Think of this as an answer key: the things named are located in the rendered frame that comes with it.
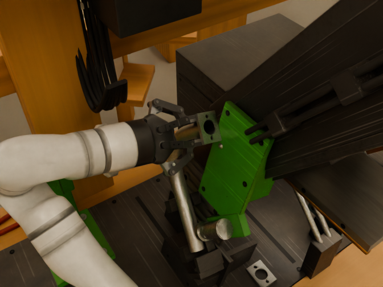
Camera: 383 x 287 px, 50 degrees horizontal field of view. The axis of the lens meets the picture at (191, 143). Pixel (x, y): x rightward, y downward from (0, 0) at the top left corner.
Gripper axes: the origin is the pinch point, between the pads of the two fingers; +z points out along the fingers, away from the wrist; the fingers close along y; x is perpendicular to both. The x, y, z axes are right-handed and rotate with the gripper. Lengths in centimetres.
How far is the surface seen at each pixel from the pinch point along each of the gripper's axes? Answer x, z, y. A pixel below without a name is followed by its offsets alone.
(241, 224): -2.7, 2.8, -17.9
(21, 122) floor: 210, 19, 33
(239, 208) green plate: -3.0, 2.9, -15.0
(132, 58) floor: 213, 108, 69
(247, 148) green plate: -8.5, 2.9, -4.8
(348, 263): -1.4, 30.3, -35.1
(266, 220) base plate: 13.3, 23.2, -23.8
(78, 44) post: 13.8, -12.6, 20.8
